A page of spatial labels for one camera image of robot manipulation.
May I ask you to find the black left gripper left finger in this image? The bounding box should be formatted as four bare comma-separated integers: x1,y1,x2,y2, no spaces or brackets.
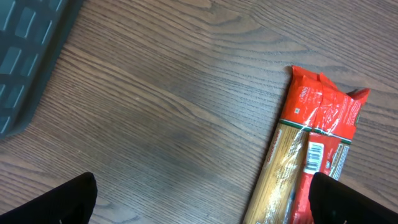
1,172,98,224

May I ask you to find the grey plastic shopping basket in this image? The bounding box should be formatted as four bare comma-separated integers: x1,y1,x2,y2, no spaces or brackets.
1,0,83,139

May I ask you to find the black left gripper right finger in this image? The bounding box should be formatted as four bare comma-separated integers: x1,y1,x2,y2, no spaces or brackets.
308,172,397,224

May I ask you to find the long orange noodle packet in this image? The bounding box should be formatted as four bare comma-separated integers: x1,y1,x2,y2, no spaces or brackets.
243,65,371,223

